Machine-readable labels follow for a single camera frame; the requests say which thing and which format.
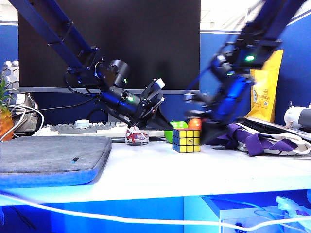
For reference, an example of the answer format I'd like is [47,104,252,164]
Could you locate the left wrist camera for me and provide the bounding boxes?
[145,78,166,98]

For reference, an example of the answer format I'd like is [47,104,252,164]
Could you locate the grey laptop sleeve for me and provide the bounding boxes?
[0,135,113,187]

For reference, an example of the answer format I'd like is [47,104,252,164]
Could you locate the grey monitor stand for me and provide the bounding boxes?
[107,112,129,123]

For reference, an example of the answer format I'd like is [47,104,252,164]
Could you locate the clear plastic bag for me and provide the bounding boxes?
[275,196,311,220]

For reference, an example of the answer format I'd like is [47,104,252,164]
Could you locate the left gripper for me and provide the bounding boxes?
[132,97,174,131]

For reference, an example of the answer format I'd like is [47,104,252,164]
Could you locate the black computer monitor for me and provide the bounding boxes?
[17,0,201,94]

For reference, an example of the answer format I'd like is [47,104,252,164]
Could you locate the thick white cable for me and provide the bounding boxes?
[0,190,311,231]

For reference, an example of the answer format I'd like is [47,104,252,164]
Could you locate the long black monitor cable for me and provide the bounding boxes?
[36,96,99,113]

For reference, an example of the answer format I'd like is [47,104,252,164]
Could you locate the large yellow pouch bag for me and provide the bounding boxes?
[245,50,284,124]

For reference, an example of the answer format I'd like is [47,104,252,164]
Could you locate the multicoloured Rubik's cube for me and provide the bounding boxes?
[172,128,202,154]

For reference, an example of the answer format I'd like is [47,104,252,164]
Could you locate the white drawer cabinet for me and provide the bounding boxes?
[201,196,311,233]

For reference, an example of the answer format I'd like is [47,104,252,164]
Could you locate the orange round fruit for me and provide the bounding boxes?
[188,118,203,131]

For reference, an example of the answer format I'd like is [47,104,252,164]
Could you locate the black folded cloth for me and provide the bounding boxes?
[242,116,311,141]

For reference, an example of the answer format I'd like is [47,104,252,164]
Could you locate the toy pineapple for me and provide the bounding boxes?
[0,79,16,143]

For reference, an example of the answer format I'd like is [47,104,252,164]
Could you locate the grey and white keyboard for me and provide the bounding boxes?
[33,121,168,140]

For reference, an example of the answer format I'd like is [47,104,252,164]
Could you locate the looped black cable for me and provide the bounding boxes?
[87,109,107,122]

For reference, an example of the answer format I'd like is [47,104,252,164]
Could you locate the clear plastic jar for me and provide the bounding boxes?
[125,126,149,146]

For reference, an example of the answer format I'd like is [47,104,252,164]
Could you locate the green apple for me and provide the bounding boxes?
[164,120,189,144]

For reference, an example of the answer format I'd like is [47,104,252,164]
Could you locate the white arched cable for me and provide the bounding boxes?
[7,104,45,133]

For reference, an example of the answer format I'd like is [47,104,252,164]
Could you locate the silver robot figure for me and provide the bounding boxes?
[1,60,39,133]

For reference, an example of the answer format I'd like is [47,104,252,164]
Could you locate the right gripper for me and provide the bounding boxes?
[184,91,229,144]

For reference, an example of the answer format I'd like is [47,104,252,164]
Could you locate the white and grey device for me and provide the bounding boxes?
[283,101,311,131]

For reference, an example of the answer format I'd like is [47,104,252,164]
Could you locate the canvas tote bag purple straps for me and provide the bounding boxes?
[213,122,311,157]

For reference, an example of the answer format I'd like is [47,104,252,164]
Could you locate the small yellow pouch bag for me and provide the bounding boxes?
[250,69,256,114]

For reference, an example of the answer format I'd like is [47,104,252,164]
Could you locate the thin white cable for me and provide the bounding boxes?
[0,110,27,143]

